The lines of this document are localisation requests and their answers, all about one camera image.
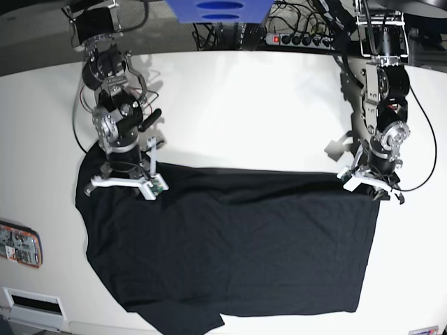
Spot red white sticker label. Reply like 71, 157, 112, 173
408, 325, 439, 335

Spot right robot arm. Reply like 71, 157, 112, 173
62, 1, 168, 200

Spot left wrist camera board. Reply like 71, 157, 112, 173
337, 167, 352, 184

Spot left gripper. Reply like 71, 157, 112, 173
344, 161, 405, 204

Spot tangled black cables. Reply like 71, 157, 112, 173
191, 0, 360, 50

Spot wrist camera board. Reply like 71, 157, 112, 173
337, 167, 352, 184
149, 174, 169, 197

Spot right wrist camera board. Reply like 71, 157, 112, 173
149, 174, 169, 197

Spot black power adapter brick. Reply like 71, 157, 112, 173
240, 23, 265, 51

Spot blue plastic box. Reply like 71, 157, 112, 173
166, 0, 274, 23

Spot black T-shirt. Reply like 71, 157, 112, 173
75, 145, 380, 334

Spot white power strip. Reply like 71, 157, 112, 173
265, 33, 334, 51

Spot black office chair base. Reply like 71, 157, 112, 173
402, 0, 446, 18

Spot white table cable grommet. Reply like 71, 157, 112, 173
2, 287, 66, 320

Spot aluminium frame profile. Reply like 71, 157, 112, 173
407, 26, 446, 73

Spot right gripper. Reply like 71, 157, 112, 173
83, 156, 156, 201

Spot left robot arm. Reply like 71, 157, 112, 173
338, 1, 413, 204

